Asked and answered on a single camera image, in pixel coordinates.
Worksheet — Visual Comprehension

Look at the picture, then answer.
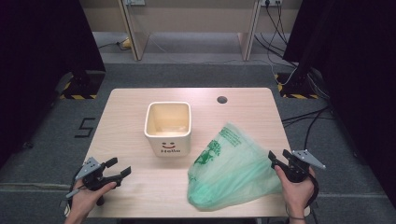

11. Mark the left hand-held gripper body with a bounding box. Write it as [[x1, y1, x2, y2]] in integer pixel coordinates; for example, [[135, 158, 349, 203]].
[[74, 156, 123, 192]]

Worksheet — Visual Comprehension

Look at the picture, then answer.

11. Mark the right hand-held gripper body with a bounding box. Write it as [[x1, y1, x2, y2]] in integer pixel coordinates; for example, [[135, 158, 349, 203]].
[[281, 149, 327, 184]]

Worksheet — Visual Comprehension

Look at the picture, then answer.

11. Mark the green plastic bag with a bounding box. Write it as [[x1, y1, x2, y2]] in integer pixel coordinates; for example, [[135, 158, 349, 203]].
[[186, 121, 286, 213]]

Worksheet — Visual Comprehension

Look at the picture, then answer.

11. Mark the cream smiley-face bin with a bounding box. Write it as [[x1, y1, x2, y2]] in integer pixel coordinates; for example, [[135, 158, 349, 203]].
[[143, 101, 192, 158]]

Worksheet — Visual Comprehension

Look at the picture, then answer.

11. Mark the person's left hand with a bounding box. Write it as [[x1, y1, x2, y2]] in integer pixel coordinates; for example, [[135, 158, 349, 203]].
[[68, 181, 118, 217]]

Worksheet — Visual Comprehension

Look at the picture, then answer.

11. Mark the person's right hand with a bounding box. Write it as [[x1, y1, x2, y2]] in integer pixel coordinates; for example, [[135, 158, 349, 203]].
[[274, 166, 316, 216]]

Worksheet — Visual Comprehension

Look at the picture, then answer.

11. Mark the black stand base striped tape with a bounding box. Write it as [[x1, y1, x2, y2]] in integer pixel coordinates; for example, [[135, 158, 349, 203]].
[[275, 69, 321, 100], [59, 69, 106, 101]]

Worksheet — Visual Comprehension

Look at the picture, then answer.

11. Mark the black curtain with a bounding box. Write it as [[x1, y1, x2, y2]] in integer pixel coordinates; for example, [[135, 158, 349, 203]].
[[0, 0, 106, 169], [283, 0, 396, 206]]

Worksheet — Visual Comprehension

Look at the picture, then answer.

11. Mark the white floor cable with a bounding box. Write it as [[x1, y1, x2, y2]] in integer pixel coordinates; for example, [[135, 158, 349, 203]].
[[148, 34, 298, 86]]

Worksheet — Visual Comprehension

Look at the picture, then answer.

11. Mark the black wall cable bundle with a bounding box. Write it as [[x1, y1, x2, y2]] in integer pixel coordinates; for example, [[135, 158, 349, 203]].
[[253, 3, 300, 68]]

